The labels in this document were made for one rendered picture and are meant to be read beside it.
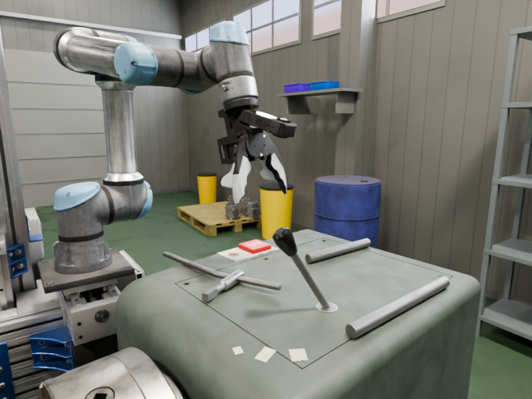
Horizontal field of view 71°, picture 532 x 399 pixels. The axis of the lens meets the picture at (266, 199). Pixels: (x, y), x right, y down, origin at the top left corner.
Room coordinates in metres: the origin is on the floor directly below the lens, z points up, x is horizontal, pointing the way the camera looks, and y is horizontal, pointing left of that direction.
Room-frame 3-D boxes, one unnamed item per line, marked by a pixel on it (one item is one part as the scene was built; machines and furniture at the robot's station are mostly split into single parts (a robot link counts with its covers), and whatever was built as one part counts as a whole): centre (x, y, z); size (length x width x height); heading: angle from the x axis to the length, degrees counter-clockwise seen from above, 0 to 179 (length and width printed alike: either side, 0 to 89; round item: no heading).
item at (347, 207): (3.77, -0.84, 0.50); 0.70 x 0.67 x 1.00; 125
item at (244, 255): (0.87, 0.04, 1.23); 0.13 x 0.08 x 0.06; 131
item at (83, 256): (1.02, 0.53, 1.21); 0.15 x 0.15 x 0.10
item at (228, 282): (0.65, 0.08, 1.27); 0.12 x 0.02 x 0.02; 151
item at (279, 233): (0.56, -0.03, 1.38); 0.04 x 0.03 x 0.05; 131
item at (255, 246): (0.89, 0.03, 1.26); 0.06 x 0.06 x 0.02; 41
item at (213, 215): (5.79, 0.75, 0.20); 1.39 x 0.99 x 0.39; 35
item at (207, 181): (7.10, 1.13, 0.29); 0.38 x 0.37 x 0.59; 126
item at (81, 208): (1.03, 0.52, 1.33); 0.13 x 0.12 x 0.14; 138
